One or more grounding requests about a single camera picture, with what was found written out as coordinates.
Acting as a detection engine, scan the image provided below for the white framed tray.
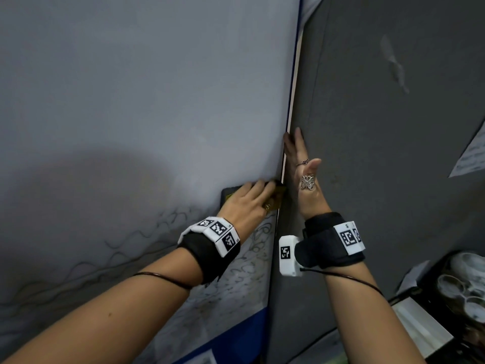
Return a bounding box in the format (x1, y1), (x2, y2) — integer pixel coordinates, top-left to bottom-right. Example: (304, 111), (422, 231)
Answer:
(392, 297), (455, 359)

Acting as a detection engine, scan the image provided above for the person's left forearm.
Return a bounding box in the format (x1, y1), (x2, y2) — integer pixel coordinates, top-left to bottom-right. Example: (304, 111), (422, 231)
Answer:
(0, 246), (206, 364)

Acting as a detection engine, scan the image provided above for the person's right hand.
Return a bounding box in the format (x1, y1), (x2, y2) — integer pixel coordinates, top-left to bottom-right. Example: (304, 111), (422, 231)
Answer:
(283, 127), (332, 220)

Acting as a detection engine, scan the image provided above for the person's left hand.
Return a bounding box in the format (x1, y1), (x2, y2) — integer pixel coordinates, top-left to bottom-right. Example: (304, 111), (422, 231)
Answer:
(218, 180), (277, 245)

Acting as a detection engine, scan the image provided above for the person's right forearm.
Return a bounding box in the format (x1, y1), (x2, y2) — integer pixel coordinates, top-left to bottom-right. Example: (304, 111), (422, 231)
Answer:
(324, 261), (428, 364)

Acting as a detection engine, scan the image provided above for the grey partition panel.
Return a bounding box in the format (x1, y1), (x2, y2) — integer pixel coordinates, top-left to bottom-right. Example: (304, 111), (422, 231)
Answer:
(265, 0), (485, 364)

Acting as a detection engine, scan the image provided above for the black wristband with marker tag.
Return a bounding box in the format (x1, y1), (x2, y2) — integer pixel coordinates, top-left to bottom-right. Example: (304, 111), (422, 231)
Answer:
(177, 216), (242, 286)
(295, 212), (367, 270)

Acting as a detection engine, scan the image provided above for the thin black cable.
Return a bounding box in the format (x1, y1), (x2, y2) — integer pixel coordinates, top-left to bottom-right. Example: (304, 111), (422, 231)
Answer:
(299, 267), (384, 297)
(132, 271), (195, 291)

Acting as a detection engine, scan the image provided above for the white cup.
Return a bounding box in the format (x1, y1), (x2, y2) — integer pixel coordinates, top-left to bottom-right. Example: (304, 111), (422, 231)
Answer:
(436, 275), (467, 300)
(463, 295), (485, 324)

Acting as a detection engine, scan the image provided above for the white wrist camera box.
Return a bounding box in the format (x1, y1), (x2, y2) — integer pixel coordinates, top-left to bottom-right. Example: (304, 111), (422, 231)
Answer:
(279, 235), (306, 279)

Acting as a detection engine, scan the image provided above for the yellow and black whiteboard eraser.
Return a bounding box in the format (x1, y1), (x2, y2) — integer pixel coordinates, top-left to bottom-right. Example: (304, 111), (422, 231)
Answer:
(221, 180), (287, 211)

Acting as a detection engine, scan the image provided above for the white paper note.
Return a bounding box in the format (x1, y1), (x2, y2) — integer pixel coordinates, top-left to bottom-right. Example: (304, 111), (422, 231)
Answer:
(449, 121), (485, 179)

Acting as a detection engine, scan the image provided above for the large scribbled whiteboard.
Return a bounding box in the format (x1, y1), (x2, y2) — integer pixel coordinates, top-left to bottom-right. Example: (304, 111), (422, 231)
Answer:
(0, 0), (305, 364)

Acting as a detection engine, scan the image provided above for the white cloth sheet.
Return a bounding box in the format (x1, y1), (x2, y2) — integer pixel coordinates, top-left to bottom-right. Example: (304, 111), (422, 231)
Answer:
(301, 0), (327, 20)

